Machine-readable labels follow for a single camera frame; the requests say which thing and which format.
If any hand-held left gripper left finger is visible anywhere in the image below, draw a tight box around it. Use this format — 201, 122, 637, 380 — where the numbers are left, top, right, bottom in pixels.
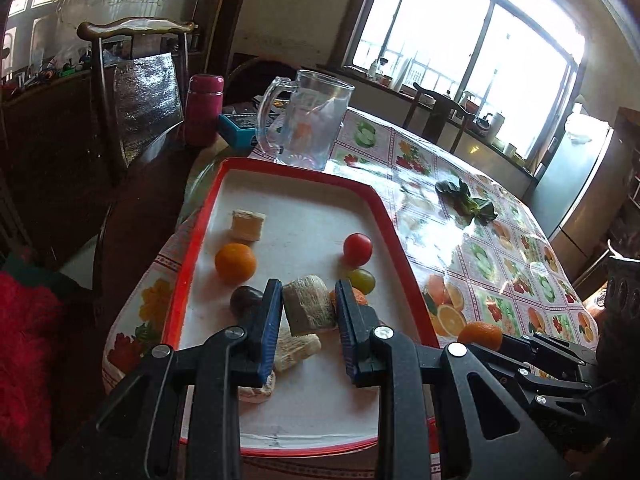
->
47, 278, 284, 480

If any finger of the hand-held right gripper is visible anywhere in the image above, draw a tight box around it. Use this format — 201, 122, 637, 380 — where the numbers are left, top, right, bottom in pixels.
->
467, 345, 591, 401
500, 332, 598, 367

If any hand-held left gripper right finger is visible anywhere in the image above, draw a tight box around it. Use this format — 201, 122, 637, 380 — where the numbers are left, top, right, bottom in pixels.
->
334, 277, 571, 480

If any beige fibrous sugarcane chunk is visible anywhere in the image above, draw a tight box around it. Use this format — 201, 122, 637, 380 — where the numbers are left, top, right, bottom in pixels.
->
272, 330, 322, 373
282, 275, 338, 337
230, 209, 267, 243

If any small orange kumquat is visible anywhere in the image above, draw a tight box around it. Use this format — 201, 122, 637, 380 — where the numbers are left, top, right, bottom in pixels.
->
329, 286, 369, 308

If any dark purple passion fruit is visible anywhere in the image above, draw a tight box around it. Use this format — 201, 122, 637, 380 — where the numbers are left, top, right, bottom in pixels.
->
230, 285, 265, 318

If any green grape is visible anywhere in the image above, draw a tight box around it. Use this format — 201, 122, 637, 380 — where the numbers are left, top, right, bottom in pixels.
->
348, 268, 377, 296

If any large orange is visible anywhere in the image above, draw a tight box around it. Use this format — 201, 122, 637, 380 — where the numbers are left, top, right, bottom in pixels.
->
457, 321, 503, 352
215, 243, 257, 283

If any round fibrous sugarcane slice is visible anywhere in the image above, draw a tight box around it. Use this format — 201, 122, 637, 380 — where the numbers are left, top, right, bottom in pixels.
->
237, 372, 277, 405

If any red tomato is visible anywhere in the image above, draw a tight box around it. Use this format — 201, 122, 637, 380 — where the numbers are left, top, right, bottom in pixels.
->
342, 232, 373, 267

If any red rimmed white tray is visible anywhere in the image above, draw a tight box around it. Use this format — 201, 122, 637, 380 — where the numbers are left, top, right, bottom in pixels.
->
162, 156, 441, 458

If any fruit print tablecloth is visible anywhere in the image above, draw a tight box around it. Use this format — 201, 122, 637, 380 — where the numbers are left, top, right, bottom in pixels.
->
102, 105, 598, 480

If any silver refrigerator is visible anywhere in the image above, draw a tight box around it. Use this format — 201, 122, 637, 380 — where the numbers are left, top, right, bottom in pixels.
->
530, 105, 616, 281

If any green leafy sprig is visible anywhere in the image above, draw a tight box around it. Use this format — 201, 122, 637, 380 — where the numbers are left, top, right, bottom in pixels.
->
435, 178, 498, 226

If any blue box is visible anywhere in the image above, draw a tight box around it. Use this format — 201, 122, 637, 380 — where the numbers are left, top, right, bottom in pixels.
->
218, 112, 271, 150

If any clear glass mug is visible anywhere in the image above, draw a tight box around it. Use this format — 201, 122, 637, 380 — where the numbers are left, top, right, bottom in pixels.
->
255, 70, 356, 171

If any metal kettle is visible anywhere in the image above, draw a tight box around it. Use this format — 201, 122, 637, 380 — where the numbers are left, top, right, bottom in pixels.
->
475, 111, 506, 138

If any dark red thermos bottle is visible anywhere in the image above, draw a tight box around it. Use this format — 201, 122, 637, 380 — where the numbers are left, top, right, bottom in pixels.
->
184, 74, 225, 147

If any dark wooden chair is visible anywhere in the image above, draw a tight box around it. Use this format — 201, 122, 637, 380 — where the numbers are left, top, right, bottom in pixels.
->
402, 82, 476, 153

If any red fuzzy cloth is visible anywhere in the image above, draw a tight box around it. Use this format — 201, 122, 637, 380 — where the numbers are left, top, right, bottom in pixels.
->
0, 270, 63, 471

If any silver foil sheet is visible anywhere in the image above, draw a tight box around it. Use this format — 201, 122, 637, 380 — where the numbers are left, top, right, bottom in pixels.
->
112, 52, 185, 166

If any dark wooden cabinet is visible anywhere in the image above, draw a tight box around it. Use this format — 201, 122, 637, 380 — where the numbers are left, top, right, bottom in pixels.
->
0, 67, 113, 261

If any large window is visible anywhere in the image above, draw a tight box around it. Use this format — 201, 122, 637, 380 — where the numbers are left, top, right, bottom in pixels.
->
342, 0, 586, 161

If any wooden chair with curved rail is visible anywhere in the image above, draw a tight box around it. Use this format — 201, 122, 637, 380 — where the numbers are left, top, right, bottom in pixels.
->
76, 17, 197, 186

